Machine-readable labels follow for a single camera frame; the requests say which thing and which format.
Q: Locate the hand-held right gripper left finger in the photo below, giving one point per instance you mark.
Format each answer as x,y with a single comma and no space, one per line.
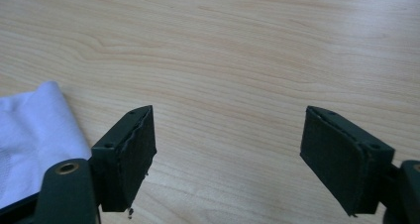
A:
127,171

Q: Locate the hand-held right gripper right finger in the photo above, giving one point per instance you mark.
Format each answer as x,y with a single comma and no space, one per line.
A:
340,161

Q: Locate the white sock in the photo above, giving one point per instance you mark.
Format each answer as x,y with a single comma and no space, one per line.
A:
36,134

